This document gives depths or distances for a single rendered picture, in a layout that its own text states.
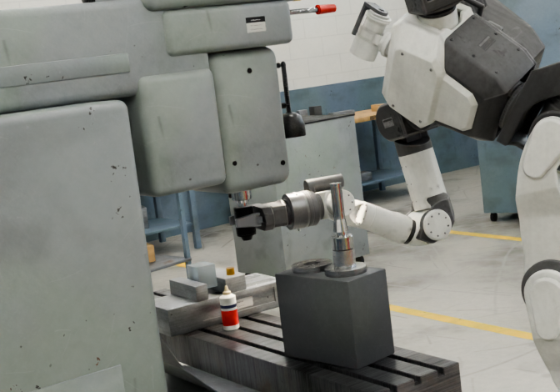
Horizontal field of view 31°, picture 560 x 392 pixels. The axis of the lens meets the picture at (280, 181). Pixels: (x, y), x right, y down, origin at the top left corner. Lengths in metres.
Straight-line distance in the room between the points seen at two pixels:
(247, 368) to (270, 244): 4.69
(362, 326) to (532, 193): 0.49
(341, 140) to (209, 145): 5.04
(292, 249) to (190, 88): 4.82
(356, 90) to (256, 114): 8.70
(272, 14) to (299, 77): 8.23
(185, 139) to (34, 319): 0.52
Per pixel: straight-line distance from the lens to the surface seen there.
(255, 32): 2.31
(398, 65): 2.35
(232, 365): 2.40
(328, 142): 7.16
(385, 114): 2.56
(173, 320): 2.56
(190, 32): 2.22
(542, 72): 2.28
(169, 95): 2.18
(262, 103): 2.33
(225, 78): 2.28
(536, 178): 2.29
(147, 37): 2.18
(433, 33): 2.30
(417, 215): 2.58
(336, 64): 10.86
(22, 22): 2.07
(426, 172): 2.57
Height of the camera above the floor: 1.62
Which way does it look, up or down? 7 degrees down
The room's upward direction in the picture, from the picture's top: 7 degrees counter-clockwise
